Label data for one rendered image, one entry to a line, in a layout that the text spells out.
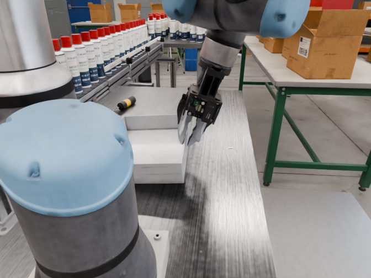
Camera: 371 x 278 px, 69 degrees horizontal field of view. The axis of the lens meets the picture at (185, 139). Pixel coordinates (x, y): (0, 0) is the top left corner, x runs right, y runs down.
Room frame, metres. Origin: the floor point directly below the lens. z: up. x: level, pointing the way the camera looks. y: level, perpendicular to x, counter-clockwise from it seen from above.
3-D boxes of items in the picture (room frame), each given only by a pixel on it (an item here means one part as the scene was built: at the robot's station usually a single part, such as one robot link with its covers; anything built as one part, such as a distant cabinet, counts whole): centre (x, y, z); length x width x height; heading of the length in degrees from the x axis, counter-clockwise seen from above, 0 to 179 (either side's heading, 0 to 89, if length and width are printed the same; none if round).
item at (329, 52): (1.74, -0.86, 0.97); 0.51 x 0.39 x 0.37; 91
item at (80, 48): (1.07, 0.41, 0.98); 0.05 x 0.05 x 0.20
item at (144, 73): (2.31, 0.37, 0.71); 0.15 x 0.12 x 0.34; 82
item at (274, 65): (2.60, -1.01, 0.39); 2.20 x 0.80 x 0.78; 175
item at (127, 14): (6.04, 1.12, 0.96); 0.43 x 0.42 x 0.37; 82
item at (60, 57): (0.93, 0.43, 0.98); 0.05 x 0.05 x 0.20
